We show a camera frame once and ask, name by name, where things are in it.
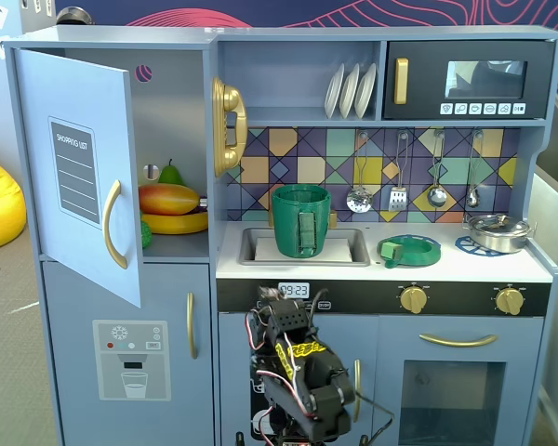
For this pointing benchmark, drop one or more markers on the metal toy pot with lid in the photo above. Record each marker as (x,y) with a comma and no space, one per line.
(497,234)

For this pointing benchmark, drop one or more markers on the green printed lid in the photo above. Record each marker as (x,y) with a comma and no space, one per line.
(423,253)

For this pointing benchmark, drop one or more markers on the toy mango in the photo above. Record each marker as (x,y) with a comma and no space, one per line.
(167,200)

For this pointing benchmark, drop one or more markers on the green toy pear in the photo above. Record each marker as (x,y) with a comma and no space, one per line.
(171,176)

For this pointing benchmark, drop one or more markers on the gold toy telephone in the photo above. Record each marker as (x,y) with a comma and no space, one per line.
(230,100)

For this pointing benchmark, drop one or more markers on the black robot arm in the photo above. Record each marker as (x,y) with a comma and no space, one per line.
(316,381)

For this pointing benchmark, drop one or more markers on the grey toy sink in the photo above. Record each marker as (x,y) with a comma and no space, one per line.
(248,246)

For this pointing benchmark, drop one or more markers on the blue narrow cabinet door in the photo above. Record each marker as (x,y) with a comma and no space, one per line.
(349,334)

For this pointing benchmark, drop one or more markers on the yellow beanbag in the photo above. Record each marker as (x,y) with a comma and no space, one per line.
(0,209)

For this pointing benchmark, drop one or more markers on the green bumpy toy fruit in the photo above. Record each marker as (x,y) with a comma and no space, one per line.
(146,234)

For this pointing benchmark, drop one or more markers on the grey shopping list sticker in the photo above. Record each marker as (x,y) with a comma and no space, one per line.
(74,195)

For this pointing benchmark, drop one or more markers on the black toy microwave door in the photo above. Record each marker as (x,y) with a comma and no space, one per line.
(423,79)

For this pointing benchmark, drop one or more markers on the metal slotted skimmer spoon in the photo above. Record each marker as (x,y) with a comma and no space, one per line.
(359,200)

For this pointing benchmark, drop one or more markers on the gold stove knob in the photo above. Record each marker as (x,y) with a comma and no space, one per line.
(509,300)
(414,299)

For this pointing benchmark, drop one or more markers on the small metal spoon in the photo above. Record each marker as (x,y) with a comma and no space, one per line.
(473,199)

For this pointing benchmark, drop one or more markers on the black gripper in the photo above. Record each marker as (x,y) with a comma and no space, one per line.
(271,310)

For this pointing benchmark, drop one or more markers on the blue round trivet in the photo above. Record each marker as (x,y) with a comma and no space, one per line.
(467,246)

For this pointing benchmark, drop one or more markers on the blue oven door with window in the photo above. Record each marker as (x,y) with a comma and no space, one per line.
(516,339)

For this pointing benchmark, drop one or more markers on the metal ladle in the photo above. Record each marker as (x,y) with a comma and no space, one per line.
(437,196)

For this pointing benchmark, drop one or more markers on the blue toy kitchen body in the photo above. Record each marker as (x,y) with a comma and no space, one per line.
(297,35)

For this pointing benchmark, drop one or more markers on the dark round background object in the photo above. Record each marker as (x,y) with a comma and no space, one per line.
(74,16)

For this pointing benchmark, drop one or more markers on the grey water dispenser sticker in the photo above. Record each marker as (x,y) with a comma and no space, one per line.
(132,367)

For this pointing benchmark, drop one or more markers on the blue fridge door with dispenser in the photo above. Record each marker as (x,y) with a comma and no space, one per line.
(74,297)

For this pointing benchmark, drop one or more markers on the metal slotted spatula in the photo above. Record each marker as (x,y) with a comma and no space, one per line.
(398,200)

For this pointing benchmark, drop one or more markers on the white toy plate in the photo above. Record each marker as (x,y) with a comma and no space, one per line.
(333,90)
(349,93)
(366,90)

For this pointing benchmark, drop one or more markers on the toy banana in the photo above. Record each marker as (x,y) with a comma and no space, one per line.
(176,225)

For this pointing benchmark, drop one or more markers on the digital clock display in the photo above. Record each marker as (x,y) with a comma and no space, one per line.
(294,291)

